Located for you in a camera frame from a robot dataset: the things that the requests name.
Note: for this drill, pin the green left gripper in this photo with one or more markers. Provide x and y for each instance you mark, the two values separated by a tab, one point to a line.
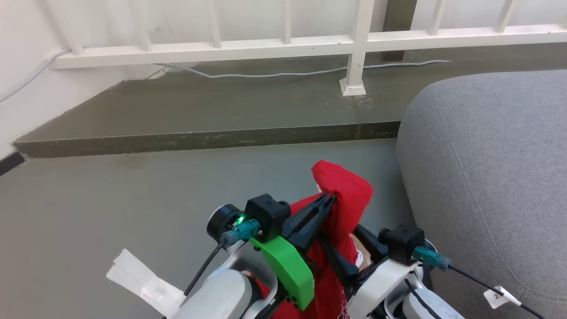
290	270

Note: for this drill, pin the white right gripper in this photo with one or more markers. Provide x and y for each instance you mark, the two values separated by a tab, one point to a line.
381	281

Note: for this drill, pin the red clothing with white stripes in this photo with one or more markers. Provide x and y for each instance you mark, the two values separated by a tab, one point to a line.
343	195

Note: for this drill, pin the grey sofa cushion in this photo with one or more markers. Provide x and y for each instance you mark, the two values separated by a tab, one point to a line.
496	177

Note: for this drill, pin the white folded paper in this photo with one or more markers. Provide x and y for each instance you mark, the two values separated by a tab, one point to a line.
141	281

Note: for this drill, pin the white metal railing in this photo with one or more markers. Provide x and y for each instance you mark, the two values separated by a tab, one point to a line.
359	42

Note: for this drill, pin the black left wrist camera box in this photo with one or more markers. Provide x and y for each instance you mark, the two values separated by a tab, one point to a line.
266	212

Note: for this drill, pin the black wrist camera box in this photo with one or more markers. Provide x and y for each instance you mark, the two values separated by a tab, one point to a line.
266	212
401	243

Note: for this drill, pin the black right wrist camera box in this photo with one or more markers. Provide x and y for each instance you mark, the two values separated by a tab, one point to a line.
401	243

